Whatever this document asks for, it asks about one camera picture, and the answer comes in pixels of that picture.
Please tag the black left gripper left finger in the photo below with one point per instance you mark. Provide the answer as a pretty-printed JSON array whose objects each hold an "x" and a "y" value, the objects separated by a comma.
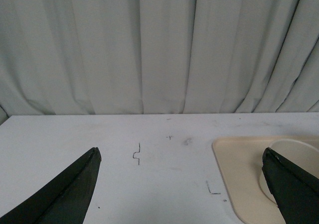
[{"x": 63, "y": 200}]

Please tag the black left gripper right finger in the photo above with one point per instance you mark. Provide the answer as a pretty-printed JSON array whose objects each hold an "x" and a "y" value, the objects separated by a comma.
[{"x": 295, "y": 190}]

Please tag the beige square plate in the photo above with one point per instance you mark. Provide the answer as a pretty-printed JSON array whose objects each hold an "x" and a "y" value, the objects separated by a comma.
[{"x": 240, "y": 162}]

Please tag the grey curtain backdrop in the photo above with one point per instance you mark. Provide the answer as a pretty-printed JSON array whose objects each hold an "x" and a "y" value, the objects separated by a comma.
[{"x": 158, "y": 56}]

